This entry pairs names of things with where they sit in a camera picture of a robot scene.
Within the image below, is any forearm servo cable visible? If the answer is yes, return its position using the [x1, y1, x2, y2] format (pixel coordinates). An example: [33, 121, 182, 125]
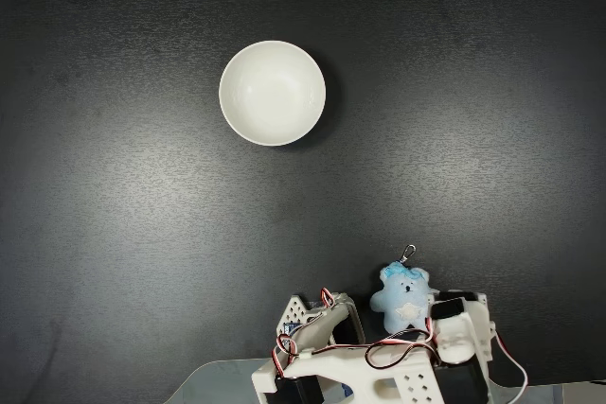
[364, 327, 439, 373]

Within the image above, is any long loose servo cable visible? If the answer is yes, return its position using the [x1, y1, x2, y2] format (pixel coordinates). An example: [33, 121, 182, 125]
[491, 325, 530, 391]

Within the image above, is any skyblue plush doll with keychain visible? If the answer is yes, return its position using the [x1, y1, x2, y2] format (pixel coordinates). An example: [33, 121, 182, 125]
[368, 244, 435, 335]

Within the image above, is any servo cable bundle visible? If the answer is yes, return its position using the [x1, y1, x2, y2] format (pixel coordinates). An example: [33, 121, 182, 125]
[270, 288, 343, 370]

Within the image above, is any white bowl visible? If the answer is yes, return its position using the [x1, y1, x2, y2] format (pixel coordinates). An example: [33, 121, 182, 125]
[218, 40, 328, 148]

